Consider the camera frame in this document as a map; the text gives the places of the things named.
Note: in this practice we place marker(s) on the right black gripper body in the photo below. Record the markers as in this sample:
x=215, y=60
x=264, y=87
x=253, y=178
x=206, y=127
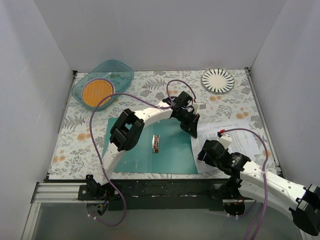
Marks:
x=208, y=153

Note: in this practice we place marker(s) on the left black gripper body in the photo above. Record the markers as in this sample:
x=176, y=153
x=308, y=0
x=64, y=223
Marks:
x=191, y=122

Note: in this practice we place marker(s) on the printed paper sheet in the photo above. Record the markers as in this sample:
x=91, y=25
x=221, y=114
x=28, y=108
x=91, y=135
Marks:
x=205, y=131
x=242, y=141

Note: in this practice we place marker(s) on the teal plastic folder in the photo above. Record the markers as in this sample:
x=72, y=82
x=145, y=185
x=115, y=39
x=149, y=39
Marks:
x=175, y=154

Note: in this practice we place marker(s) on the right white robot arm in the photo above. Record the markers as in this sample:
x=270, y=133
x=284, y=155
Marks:
x=246, y=179

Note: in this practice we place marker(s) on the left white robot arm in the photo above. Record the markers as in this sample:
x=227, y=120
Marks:
x=126, y=132

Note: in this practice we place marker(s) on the metal folder clip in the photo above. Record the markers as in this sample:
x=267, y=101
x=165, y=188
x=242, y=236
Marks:
x=155, y=143

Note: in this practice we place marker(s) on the striped white ceramic plate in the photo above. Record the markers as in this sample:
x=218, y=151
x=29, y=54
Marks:
x=217, y=80

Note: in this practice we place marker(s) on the teal transparent plastic container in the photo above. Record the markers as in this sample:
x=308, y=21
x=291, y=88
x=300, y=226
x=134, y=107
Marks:
x=110, y=77

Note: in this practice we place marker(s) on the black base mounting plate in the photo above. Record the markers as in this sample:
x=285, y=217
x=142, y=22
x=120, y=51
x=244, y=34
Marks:
x=163, y=194

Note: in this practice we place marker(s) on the orange woven coaster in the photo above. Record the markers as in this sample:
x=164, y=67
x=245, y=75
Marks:
x=95, y=90

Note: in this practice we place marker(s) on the floral tablecloth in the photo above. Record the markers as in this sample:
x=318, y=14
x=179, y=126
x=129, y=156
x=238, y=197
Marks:
x=83, y=132

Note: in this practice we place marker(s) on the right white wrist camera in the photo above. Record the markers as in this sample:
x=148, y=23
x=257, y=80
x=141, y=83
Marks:
x=224, y=139

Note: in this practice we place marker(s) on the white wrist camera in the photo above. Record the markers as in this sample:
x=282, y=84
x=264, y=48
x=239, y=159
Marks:
x=198, y=106
x=224, y=139

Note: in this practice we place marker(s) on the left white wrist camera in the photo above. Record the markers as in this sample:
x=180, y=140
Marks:
x=198, y=106

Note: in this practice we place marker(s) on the aluminium frame rail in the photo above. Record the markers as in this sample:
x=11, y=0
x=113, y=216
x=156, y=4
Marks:
x=56, y=193

